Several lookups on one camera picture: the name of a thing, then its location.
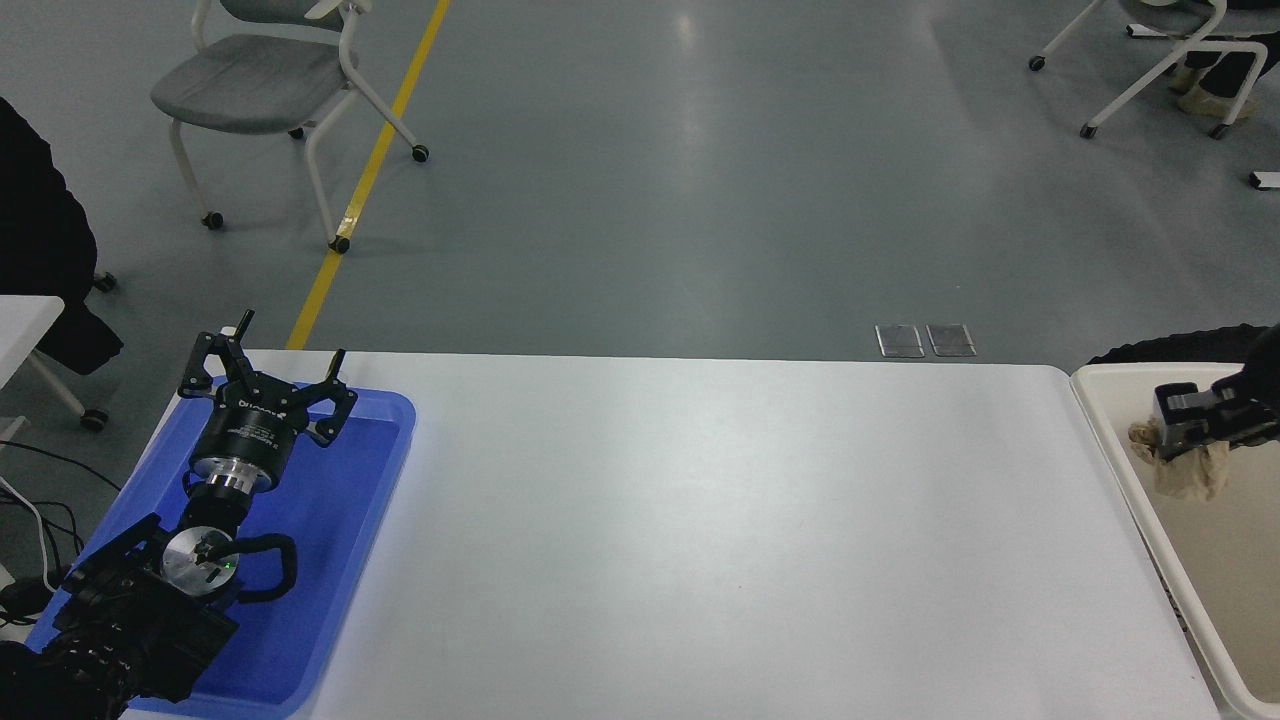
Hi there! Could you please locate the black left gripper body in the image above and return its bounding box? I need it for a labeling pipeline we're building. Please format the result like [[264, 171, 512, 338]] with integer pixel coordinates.
[[192, 386, 308, 473]]

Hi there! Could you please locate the tan paper ball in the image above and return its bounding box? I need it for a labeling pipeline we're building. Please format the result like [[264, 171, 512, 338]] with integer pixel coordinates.
[[1128, 419, 1232, 504]]

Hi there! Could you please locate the person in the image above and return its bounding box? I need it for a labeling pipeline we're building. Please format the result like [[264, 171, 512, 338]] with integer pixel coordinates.
[[1168, 0, 1280, 123], [1088, 324, 1280, 367], [0, 97, 125, 377]]

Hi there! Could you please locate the blue plastic tray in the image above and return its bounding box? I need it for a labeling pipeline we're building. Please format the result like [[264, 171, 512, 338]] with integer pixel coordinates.
[[22, 375, 417, 720]]

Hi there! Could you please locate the large pale bin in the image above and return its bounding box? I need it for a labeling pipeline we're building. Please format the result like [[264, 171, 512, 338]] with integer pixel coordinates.
[[1070, 361, 1280, 720]]

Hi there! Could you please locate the small white side table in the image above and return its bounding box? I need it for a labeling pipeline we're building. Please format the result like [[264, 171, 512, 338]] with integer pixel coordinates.
[[0, 294, 109, 433]]

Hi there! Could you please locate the grey seat wheeled chair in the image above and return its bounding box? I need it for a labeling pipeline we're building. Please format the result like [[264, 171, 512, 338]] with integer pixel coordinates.
[[149, 0, 431, 255]]

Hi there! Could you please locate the black cable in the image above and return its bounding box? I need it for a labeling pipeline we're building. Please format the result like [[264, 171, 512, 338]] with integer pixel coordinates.
[[0, 440, 94, 626]]

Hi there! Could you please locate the white cable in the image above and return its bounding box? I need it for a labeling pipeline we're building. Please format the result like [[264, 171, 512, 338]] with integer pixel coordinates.
[[0, 476, 63, 593]]

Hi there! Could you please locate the white frame wheeled chair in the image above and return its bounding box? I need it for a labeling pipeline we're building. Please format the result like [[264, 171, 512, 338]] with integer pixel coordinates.
[[1028, 0, 1269, 140]]

